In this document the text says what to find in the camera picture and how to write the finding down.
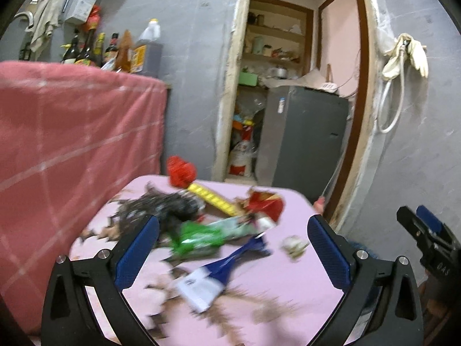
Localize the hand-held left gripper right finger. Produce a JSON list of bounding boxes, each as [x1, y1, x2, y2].
[[307, 214, 424, 346]]

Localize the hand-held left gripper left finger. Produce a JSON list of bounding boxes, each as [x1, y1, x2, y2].
[[41, 214, 161, 346]]

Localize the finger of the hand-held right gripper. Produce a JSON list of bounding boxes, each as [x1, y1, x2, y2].
[[416, 205, 461, 251], [397, 206, 452, 279]]

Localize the white ribbon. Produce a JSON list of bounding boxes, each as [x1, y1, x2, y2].
[[281, 235, 310, 262]]

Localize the yellow and red packet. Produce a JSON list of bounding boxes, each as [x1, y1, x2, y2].
[[188, 182, 243, 217]]

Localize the pile of black shreds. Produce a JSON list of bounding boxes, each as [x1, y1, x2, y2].
[[108, 184, 206, 246]]

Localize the green plastic packet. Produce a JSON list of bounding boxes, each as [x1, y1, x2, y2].
[[169, 216, 260, 260]]

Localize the red packet with yellow stripes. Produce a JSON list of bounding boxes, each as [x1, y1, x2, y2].
[[236, 187, 285, 229]]

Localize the scattered brown scraps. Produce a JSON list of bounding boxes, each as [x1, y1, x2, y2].
[[144, 285, 299, 339]]

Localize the blue and white packet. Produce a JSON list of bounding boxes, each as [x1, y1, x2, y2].
[[175, 234, 272, 314]]

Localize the red mesh bag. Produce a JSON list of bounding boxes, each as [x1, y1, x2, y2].
[[167, 156, 198, 188]]

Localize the grey washing machine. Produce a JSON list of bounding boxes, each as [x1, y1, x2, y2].
[[272, 84, 352, 197]]

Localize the white and red sack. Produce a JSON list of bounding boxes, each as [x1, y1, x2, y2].
[[228, 139, 258, 177]]

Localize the pink checkered cloth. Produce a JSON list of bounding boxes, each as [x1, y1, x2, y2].
[[0, 61, 170, 332]]

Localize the clear plastic bag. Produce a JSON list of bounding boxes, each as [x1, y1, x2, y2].
[[238, 90, 267, 116]]

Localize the brown cardboard sheet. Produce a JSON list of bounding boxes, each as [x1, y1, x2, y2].
[[259, 67, 325, 89]]

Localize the large jug with white cap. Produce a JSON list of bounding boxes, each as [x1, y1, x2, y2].
[[130, 18, 163, 77]]

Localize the pink door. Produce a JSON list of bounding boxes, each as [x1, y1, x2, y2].
[[319, 0, 361, 98]]

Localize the red cap sauce bottle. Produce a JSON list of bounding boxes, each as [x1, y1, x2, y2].
[[103, 33, 119, 69]]

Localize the yellow label bottle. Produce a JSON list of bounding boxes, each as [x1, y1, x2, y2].
[[94, 32, 106, 66]]

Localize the dark sauce bottle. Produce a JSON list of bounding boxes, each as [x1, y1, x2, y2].
[[61, 29, 82, 63], [75, 25, 98, 66]]

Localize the red hanging ornament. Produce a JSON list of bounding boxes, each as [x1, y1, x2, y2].
[[86, 5, 101, 31]]

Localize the beige hanging cloth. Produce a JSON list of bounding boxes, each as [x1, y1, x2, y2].
[[29, 0, 67, 60]]

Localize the white cardboard box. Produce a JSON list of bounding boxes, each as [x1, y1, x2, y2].
[[65, 0, 96, 24]]

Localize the curved metal faucet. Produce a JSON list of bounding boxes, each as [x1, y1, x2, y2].
[[14, 11, 35, 31]]

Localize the thin grey hose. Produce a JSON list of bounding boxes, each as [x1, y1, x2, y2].
[[322, 153, 345, 200]]

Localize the wooden door frame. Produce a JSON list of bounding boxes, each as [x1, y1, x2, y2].
[[212, 0, 382, 224]]

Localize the wooden wall shelves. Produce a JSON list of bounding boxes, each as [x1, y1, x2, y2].
[[241, 0, 314, 80]]

